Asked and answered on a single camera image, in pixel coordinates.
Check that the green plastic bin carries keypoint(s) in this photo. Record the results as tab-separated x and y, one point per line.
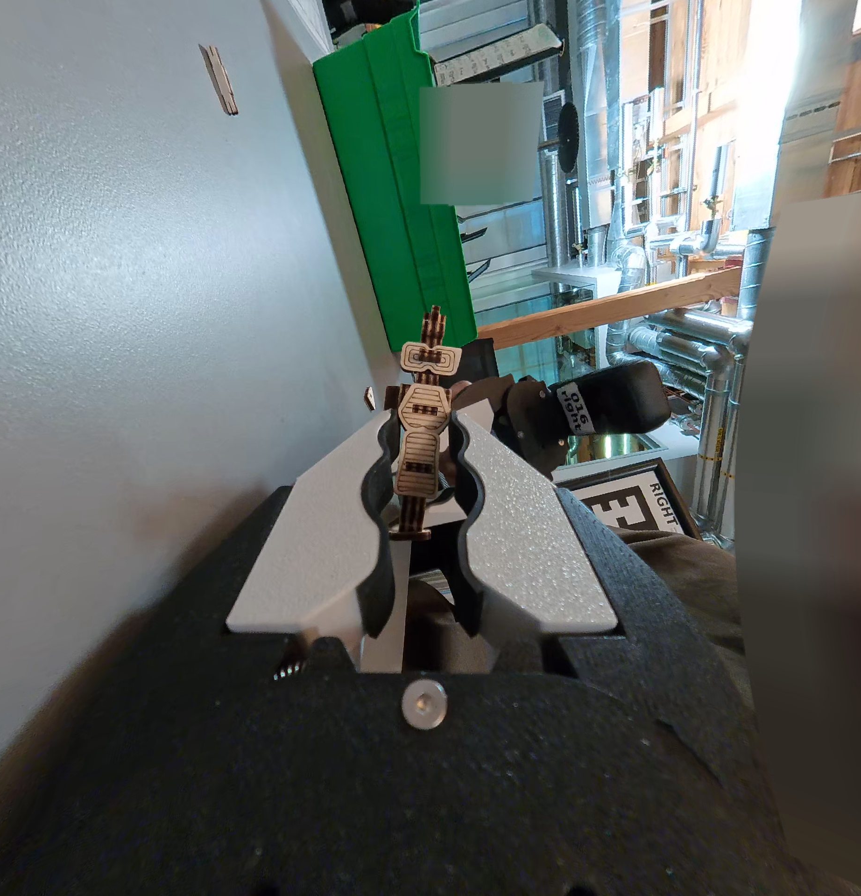
395	175

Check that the black round disc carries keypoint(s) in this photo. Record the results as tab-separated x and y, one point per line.
569	133

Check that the silver vertical ventilation duct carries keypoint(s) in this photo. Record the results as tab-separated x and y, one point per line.
598	105

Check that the wooden laser-cut model figure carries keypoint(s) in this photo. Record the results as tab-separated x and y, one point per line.
420	420

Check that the white table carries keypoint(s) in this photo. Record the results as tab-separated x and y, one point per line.
577	274

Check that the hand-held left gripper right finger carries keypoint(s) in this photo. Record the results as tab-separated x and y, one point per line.
535	560

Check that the wooden railing beam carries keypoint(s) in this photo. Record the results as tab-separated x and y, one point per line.
612	304

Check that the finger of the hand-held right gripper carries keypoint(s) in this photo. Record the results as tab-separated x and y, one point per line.
481	413

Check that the flat wooden model pieces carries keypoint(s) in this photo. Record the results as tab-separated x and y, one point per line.
219	78

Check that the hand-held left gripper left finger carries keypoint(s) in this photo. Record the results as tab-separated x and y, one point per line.
311	546

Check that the silver horizontal metal pipes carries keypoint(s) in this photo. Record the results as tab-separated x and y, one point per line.
689	336

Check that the white keyboard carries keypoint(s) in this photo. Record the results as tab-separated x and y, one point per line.
497	52

